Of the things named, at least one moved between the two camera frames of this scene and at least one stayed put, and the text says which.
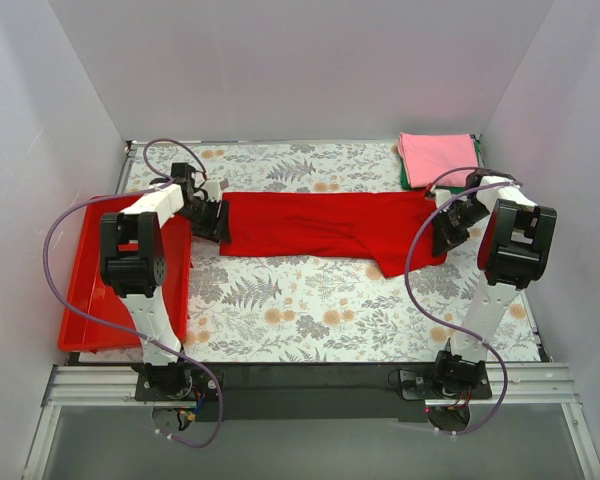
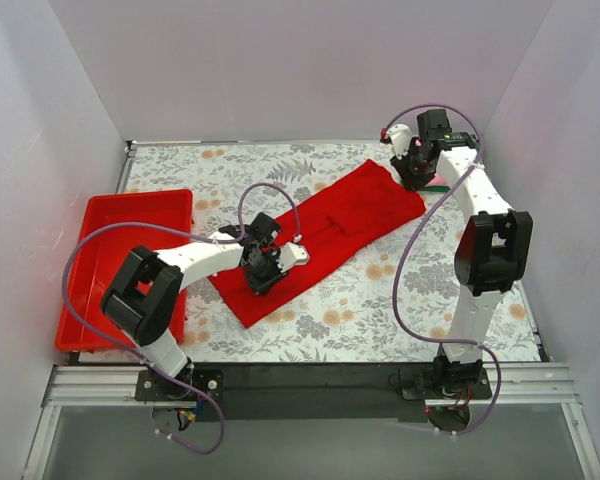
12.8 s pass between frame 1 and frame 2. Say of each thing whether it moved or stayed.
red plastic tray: stayed
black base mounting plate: stayed
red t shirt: moved
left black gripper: moved
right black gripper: moved
